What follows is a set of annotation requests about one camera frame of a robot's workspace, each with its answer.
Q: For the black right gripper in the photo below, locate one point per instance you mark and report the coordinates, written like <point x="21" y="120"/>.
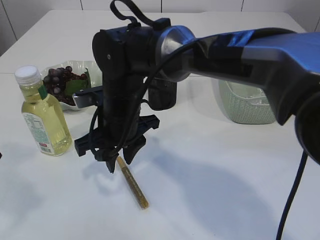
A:
<point x="106" y="138"/>

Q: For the gold glitter pen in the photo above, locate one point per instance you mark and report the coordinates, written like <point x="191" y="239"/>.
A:
<point x="133" y="185"/>

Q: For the yellow drink bottle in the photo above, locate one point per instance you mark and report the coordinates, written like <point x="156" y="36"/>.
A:
<point x="42" y="113"/>

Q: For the purple grapes with leaf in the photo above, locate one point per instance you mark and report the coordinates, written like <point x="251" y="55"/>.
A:
<point x="62" y="83"/>

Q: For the clear plastic sheet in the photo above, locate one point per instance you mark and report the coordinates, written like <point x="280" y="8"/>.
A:
<point x="260" y="100"/>

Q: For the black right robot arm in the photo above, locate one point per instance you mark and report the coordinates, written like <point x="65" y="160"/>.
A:
<point x="135" y="59"/>

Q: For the black mesh pen holder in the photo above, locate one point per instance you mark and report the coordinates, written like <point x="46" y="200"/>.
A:
<point x="162" y="96"/>

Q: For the pale green wavy plate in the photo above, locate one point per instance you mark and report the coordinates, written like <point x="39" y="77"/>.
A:
<point x="79" y="66"/>

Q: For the green woven plastic basket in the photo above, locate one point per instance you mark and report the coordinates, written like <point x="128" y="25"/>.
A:
<point x="234" y="100"/>

